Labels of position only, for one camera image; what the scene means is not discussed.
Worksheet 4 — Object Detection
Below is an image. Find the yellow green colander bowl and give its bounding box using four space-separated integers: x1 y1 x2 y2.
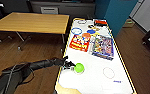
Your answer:
73 62 86 75

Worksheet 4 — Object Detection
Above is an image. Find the red cereal box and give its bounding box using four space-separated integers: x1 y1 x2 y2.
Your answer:
69 34 92 53

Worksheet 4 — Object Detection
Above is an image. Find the white illuminated table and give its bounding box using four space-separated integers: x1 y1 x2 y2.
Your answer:
53 17 138 94

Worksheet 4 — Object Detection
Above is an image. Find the purple snack box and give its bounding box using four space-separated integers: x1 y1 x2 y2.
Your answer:
90 35 115 61

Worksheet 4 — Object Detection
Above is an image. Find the blue round disc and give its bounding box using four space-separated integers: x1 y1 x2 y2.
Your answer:
86 29 96 35

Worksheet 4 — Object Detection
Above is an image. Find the white oval plate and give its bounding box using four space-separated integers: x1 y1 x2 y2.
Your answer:
73 19 88 26

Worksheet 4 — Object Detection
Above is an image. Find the wooden yellow table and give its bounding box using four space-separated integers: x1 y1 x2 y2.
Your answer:
0 12 71 52

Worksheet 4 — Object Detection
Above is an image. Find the dark long sofa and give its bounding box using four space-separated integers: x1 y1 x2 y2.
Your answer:
27 0 97 18

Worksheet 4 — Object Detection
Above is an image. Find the cardboard box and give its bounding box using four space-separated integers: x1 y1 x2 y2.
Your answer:
122 19 135 29

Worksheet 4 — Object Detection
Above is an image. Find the blue ring plate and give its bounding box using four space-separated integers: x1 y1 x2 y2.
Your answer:
70 27 83 36

